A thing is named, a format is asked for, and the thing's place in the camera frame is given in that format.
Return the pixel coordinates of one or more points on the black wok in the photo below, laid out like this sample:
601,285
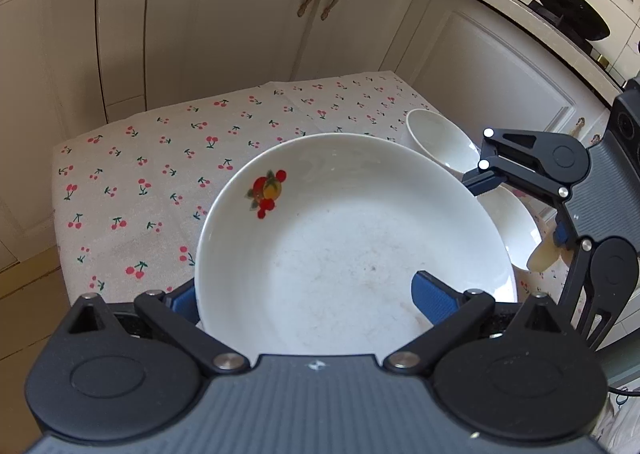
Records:
565,3

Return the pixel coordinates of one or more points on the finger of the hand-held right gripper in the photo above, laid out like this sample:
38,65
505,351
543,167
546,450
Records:
515,168
561,236

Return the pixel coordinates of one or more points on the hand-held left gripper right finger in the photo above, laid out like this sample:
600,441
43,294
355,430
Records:
435,301

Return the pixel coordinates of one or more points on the person's right hand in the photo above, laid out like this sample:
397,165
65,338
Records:
542,256

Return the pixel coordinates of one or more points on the white bowl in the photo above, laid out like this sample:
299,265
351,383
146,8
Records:
510,229
440,138

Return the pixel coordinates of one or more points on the cherry print tablecloth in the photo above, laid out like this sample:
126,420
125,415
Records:
150,158

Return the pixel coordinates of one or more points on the black gas stove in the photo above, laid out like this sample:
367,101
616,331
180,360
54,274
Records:
607,64

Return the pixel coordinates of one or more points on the white fruit print plate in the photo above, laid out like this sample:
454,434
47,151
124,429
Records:
350,234

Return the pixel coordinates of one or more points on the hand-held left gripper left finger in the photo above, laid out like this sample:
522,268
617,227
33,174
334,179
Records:
182,304

